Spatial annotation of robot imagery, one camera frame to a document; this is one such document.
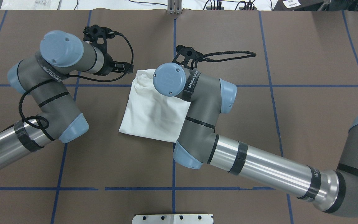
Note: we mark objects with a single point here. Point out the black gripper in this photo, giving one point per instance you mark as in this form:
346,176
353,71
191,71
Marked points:
107,66

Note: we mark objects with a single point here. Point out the white long sleeve printed shirt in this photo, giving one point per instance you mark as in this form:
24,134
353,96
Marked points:
151,115

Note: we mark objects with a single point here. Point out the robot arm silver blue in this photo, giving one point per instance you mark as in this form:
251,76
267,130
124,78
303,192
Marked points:
330,191
48,111

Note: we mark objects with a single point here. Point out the black device with label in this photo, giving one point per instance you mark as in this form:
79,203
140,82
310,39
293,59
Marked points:
298,5

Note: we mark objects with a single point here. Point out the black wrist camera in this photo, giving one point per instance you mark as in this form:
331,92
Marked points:
191,57
97,36

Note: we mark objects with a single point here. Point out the aluminium frame post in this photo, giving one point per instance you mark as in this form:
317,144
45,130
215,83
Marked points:
174,7

